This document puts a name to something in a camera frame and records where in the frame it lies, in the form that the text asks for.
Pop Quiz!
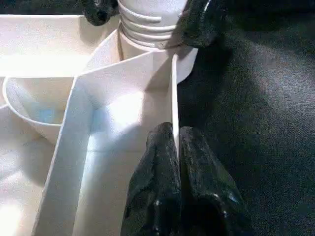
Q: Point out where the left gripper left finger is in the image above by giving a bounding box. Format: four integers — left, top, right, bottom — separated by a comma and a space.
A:
121, 122, 182, 236

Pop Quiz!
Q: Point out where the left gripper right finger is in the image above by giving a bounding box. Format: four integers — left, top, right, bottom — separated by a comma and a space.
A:
177, 126, 254, 236

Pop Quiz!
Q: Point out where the black mat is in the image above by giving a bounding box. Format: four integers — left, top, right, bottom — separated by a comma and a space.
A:
0, 0, 315, 236

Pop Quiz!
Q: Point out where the white plastic table top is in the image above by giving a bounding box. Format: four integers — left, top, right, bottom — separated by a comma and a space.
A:
0, 14, 200, 236

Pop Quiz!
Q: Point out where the white plastic table leg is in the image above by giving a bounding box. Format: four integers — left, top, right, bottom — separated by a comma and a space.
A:
117, 0, 190, 50

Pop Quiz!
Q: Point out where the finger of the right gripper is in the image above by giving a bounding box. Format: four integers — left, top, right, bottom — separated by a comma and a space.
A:
170, 0, 230, 50
81, 0, 120, 27

